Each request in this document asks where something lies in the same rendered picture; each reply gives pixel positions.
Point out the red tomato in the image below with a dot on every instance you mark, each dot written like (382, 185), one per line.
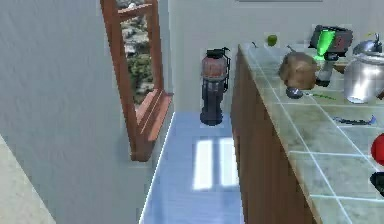
(378, 149)

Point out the brown wooden framed window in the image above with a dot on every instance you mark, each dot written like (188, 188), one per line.
(143, 110)

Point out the brown tiled kitchen counter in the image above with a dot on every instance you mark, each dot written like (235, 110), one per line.
(266, 160)

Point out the dark round spoon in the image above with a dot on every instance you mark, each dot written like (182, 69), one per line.
(294, 92)

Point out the green apple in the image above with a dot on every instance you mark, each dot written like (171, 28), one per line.
(272, 40)

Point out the brown round bread loaf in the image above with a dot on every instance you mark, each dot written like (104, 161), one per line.
(298, 71)

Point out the grey pepper shaker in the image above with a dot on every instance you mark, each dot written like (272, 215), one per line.
(325, 71)

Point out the green bottle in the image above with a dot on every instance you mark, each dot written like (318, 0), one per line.
(324, 45)

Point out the dark knife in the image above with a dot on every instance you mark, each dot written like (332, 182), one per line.
(353, 120)

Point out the black coffee machine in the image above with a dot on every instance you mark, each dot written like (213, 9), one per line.
(336, 40)

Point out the silver metal kettle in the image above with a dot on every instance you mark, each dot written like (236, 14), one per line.
(365, 75)

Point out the black object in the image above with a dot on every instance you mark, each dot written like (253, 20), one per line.
(378, 181)

